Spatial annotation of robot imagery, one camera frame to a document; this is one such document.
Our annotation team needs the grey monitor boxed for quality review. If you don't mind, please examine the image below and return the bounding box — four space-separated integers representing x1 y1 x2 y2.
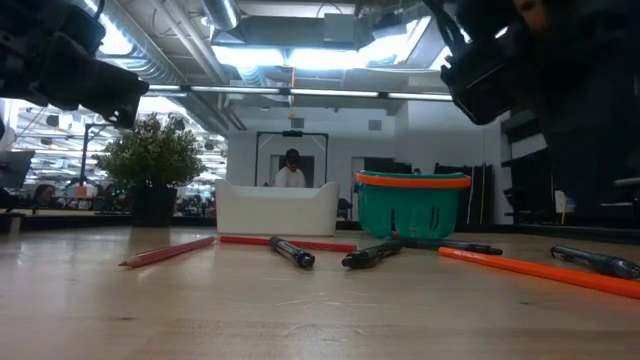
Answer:
0 149 36 190

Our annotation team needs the red colored pencil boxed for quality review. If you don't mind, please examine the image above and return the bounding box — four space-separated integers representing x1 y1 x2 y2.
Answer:
118 236 217 269
218 234 358 254

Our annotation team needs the orange pencil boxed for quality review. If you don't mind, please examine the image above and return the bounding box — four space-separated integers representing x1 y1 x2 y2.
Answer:
437 246 640 301

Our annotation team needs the silver ventilation duct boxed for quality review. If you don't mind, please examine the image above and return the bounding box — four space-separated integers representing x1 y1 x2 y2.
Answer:
199 0 242 31

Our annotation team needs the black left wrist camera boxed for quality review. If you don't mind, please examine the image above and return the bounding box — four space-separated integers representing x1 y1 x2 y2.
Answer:
0 0 107 57

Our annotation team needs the person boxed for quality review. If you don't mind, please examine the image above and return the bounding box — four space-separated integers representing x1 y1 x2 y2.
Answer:
30 183 59 206
273 148 308 189

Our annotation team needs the black background rig frame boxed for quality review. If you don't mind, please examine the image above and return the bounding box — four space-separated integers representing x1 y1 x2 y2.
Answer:
253 129 331 189

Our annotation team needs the green basket with orange rim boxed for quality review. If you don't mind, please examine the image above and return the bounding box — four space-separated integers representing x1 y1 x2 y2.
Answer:
353 170 473 241

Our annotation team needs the ceiling light strip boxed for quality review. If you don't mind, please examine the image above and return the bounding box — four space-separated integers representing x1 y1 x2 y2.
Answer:
148 83 454 102

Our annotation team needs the black cabinet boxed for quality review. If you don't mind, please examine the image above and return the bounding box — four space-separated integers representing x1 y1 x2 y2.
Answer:
433 162 495 226

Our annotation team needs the black pen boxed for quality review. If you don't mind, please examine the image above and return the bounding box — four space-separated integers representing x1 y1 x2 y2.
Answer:
268 236 317 270
549 243 640 281
392 232 505 257
341 240 404 270

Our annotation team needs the white plastic bin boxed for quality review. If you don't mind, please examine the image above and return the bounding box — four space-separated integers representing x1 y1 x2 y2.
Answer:
214 178 342 238

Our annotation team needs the small potted green plant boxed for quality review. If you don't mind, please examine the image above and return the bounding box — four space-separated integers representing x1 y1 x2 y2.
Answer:
93 112 207 229

